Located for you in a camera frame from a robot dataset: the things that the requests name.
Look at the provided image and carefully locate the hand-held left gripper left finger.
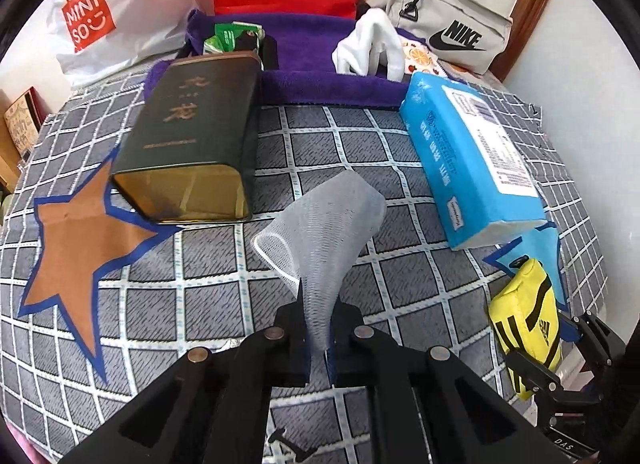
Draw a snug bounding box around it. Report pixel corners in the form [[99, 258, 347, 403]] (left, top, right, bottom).
[[62, 301, 313, 464]]

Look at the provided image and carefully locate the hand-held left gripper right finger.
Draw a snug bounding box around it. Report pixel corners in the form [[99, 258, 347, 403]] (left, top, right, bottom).
[[325, 301, 551, 464]]

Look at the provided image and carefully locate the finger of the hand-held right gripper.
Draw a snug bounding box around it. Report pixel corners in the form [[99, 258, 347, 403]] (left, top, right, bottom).
[[505, 351, 563, 397], [557, 311, 626, 370]]

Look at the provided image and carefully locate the yellow pouch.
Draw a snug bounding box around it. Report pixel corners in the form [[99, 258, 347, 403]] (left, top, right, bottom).
[[489, 258, 563, 401]]

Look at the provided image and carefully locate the white foam mesh net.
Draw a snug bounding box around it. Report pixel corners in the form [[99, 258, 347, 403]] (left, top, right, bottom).
[[251, 170, 387, 352]]

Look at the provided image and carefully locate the orange print wipe packet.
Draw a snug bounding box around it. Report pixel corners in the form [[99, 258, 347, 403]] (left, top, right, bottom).
[[397, 39, 446, 76]]

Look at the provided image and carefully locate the white soft cloth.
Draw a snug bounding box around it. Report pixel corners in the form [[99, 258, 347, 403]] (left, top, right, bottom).
[[332, 9, 406, 81]]

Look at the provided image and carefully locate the green snack packet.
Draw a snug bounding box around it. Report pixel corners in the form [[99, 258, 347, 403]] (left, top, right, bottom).
[[215, 21, 266, 52]]

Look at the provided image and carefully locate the checked blanket with stars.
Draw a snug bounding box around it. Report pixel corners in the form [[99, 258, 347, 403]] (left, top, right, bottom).
[[0, 61, 608, 464]]

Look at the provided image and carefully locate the blue tissue pack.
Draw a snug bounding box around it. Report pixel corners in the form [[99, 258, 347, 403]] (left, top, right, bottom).
[[399, 71, 547, 251]]

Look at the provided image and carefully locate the dark green tin box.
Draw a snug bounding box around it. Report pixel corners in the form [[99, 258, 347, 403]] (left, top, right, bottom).
[[110, 50, 263, 224]]

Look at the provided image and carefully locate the purple towel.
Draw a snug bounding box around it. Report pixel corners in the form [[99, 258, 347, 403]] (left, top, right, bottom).
[[145, 9, 416, 110]]

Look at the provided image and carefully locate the brown notebook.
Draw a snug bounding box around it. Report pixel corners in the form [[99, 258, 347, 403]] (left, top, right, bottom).
[[2, 86, 48, 165]]

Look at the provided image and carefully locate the grey sling bag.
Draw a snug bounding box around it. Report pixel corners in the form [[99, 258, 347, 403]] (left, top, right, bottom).
[[385, 0, 513, 76]]

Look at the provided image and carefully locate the white plastic shopping bag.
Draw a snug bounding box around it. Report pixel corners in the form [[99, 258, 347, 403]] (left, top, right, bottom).
[[47, 0, 216, 76]]

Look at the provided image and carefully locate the wooden frame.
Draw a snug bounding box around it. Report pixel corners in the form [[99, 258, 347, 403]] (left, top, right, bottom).
[[505, 0, 561, 85]]

